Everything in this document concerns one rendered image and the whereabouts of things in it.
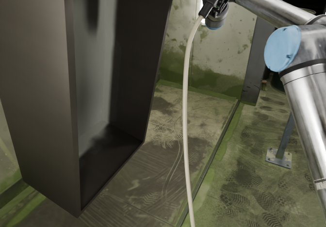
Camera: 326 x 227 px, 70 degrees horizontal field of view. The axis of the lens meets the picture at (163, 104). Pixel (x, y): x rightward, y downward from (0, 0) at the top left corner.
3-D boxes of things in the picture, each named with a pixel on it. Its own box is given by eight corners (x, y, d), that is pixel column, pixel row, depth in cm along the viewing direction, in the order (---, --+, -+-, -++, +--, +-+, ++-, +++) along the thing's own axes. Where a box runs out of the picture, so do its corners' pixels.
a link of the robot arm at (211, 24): (202, 13, 112) (205, 33, 112) (203, 1, 100) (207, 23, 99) (222, 9, 111) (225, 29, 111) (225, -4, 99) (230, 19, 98)
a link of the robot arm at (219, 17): (232, 7, 98) (212, -5, 100) (234, 1, 93) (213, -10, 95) (220, 24, 99) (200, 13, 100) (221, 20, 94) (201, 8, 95)
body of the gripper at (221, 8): (222, 7, 82) (219, 21, 94) (236, -14, 82) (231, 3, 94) (204, -4, 83) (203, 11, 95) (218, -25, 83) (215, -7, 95)
